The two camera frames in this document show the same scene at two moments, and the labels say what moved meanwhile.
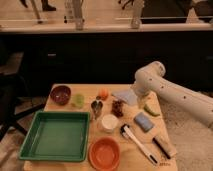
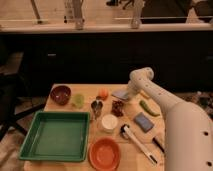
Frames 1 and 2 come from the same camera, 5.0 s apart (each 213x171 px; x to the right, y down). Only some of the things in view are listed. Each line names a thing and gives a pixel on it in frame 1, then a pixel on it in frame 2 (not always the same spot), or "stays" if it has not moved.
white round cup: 109,122 stays
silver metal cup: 96,106 stays
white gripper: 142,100 to 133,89
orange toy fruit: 104,94 stays
